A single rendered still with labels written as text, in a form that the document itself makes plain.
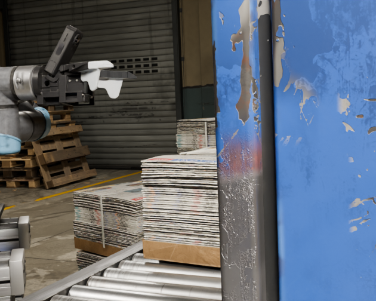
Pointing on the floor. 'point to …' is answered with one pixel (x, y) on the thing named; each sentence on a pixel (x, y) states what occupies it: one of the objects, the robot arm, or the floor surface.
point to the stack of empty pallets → (22, 166)
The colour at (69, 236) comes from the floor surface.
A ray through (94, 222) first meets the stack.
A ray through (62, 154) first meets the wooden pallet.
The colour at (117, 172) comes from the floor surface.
